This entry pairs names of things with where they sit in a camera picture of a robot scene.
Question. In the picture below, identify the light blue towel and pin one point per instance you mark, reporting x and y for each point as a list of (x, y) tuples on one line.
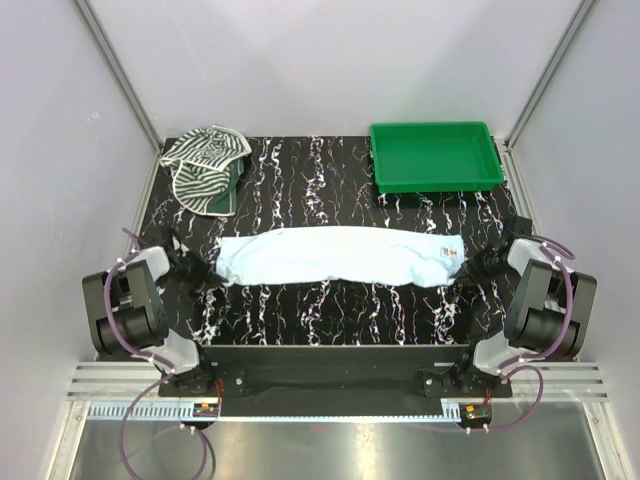
[(368, 255)]

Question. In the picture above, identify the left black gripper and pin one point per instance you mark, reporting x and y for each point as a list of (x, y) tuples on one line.
[(206, 277)]

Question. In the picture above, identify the green plastic tray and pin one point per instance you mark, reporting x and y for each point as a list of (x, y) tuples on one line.
[(434, 157)]

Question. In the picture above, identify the black marble pattern mat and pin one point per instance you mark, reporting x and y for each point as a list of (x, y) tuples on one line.
[(329, 181)]

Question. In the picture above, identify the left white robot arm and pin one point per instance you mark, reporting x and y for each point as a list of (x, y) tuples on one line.
[(126, 313)]

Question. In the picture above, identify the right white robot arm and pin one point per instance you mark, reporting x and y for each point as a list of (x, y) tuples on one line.
[(548, 315)]

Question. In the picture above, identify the green white striped towel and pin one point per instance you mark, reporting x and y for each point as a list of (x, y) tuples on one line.
[(206, 165)]

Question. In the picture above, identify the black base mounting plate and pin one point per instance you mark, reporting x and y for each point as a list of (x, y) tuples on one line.
[(431, 370)]

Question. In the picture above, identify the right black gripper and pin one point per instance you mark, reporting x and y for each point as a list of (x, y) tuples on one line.
[(469, 273)]

